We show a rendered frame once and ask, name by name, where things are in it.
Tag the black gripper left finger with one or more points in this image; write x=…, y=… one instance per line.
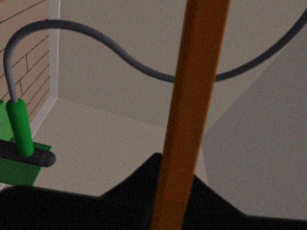
x=127, y=206

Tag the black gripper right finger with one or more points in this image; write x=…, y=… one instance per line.
x=205, y=210

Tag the orange long bar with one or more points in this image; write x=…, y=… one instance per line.
x=200, y=48

